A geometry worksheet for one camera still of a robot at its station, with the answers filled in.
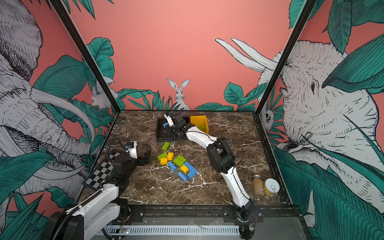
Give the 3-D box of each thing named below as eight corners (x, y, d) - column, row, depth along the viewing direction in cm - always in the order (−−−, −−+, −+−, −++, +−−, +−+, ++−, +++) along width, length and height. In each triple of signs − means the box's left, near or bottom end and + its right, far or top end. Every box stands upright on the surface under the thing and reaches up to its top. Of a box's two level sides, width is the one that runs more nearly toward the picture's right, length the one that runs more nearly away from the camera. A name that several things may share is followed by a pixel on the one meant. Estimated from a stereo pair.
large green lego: (173, 162, 95) (173, 160, 93) (179, 156, 98) (178, 154, 96) (180, 167, 93) (180, 165, 91) (186, 160, 95) (185, 159, 94)
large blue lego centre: (180, 168, 92) (179, 166, 90) (187, 161, 95) (187, 160, 93) (190, 178, 88) (190, 177, 86) (197, 171, 91) (197, 170, 89)
